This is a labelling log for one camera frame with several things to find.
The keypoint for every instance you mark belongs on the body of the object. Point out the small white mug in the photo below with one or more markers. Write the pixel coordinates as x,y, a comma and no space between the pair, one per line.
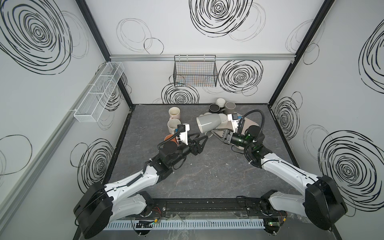
220,102

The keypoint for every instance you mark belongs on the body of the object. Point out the white slotted cable duct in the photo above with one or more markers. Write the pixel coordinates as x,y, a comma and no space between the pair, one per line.
215,224

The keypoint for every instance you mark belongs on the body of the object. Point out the wide grey mug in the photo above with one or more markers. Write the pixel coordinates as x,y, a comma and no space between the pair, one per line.
229,108

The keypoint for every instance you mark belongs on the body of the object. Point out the beige plastic tray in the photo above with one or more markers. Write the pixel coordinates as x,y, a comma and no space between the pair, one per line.
249,124

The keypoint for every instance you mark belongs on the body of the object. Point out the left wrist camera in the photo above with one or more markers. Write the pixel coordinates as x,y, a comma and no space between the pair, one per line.
182,133

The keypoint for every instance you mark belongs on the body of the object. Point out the pink mug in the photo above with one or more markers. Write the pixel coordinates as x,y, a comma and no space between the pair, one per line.
174,113

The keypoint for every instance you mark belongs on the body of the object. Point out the speckled cream mug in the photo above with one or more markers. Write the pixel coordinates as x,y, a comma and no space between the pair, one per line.
173,125

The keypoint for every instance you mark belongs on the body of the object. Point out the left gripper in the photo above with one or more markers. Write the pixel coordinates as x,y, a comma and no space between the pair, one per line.
193,146

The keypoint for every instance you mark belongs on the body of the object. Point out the tall grey mug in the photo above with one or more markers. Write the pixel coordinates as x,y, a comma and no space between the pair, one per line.
208,122

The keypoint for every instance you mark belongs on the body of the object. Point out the white ribbed mug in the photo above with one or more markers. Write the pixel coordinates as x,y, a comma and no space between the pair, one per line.
224,120

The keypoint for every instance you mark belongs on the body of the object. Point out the white wire shelf basket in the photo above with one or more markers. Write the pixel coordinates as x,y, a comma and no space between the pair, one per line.
97,97

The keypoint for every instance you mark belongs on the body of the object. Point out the black mug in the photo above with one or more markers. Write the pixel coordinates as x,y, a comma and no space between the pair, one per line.
214,109

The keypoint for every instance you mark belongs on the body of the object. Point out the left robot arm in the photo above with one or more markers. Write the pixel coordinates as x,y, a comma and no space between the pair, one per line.
102,204

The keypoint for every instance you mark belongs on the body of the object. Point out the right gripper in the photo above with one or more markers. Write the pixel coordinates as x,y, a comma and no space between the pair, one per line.
227,137

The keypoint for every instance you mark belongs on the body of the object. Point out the orange and cream mug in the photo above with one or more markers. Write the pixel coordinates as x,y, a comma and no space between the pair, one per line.
171,138

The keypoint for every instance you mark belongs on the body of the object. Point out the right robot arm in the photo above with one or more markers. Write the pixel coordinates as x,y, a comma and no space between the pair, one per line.
319,198

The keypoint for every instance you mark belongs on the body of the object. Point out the black wire basket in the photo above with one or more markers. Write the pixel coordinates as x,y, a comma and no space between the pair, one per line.
195,71

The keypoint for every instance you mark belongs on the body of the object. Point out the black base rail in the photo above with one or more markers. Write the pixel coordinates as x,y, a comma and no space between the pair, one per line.
252,206

